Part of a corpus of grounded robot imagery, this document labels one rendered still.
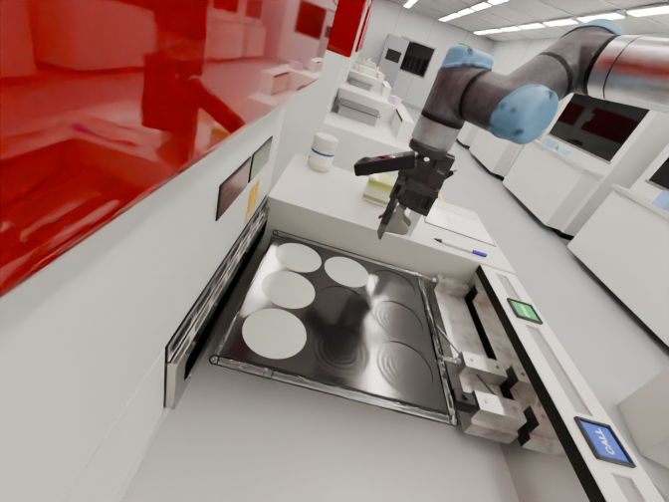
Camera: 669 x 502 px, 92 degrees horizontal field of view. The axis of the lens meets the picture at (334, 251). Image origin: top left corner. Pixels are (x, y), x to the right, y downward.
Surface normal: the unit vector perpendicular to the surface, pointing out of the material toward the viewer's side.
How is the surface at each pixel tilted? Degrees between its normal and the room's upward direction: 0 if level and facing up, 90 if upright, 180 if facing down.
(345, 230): 90
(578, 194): 90
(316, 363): 0
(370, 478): 0
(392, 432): 0
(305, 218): 90
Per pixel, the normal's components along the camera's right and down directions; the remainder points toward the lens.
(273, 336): 0.29, -0.80
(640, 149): -0.07, 0.53
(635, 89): -0.84, 0.52
